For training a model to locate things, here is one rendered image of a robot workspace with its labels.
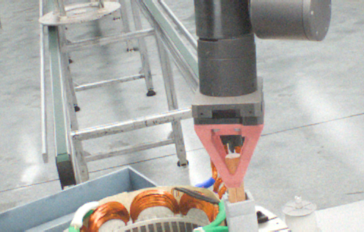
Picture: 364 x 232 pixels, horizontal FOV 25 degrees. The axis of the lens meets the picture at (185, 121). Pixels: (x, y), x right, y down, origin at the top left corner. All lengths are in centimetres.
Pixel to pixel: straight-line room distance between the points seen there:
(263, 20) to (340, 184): 287
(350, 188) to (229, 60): 280
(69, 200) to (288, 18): 62
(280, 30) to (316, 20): 3
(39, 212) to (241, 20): 58
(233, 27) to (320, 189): 282
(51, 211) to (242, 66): 55
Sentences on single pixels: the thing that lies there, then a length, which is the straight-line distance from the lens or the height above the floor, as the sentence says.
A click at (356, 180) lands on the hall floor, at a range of 361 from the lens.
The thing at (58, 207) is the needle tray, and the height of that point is 104.
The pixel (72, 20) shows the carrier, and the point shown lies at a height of 80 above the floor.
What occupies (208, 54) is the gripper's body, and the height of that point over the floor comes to 134.
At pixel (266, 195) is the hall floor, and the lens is 356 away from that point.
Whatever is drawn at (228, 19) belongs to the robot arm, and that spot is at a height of 137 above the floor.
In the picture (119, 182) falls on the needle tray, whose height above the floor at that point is 105.
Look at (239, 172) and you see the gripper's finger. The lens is 82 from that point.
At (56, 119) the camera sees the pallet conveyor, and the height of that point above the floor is 76.
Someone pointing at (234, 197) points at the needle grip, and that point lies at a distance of 84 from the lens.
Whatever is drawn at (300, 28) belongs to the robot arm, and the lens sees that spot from 74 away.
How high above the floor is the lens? 155
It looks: 20 degrees down
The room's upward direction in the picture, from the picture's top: 10 degrees counter-clockwise
